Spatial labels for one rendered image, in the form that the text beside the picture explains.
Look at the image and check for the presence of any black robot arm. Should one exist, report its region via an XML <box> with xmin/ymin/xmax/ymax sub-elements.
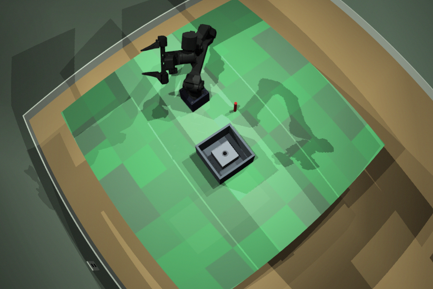
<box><xmin>164</xmin><ymin>24</ymin><xmax>217</xmax><ymax>100</ymax></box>

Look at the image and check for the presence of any white square plate with hole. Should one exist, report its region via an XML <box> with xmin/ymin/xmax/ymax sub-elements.
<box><xmin>211</xmin><ymin>141</ymin><xmax>239</xmax><ymax>170</ymax></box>

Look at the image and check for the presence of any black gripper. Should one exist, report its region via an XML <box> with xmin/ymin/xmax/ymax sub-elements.
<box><xmin>141</xmin><ymin>35</ymin><xmax>182</xmax><ymax>84</ymax></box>

